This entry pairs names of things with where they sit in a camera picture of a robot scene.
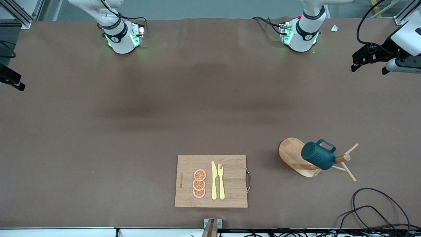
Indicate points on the aluminium frame profile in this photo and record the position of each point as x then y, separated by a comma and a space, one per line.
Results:
19, 16
406, 13

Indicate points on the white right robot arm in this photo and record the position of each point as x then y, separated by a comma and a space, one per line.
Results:
120, 39

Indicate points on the yellow plastic knife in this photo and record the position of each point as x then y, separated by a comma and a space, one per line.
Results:
214, 184

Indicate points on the wooden mug tree stand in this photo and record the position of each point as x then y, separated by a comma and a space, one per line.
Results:
291, 153

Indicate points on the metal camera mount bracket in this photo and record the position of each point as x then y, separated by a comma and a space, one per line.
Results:
212, 227

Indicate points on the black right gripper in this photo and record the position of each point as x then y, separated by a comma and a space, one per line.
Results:
7, 75

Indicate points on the orange slice toy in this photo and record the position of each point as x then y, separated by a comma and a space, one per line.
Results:
199, 175
199, 185

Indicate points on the dark teal ribbed cup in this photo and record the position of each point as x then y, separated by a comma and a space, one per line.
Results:
317, 156

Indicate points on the brown table mat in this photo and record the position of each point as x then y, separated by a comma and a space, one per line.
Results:
98, 148

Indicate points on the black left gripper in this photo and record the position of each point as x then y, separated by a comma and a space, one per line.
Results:
383, 48

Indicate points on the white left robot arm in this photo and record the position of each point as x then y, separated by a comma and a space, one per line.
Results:
304, 33

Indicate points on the bamboo cutting board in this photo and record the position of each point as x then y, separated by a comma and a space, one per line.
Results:
230, 184

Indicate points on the yellow plastic fork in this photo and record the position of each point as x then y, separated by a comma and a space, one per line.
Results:
221, 187

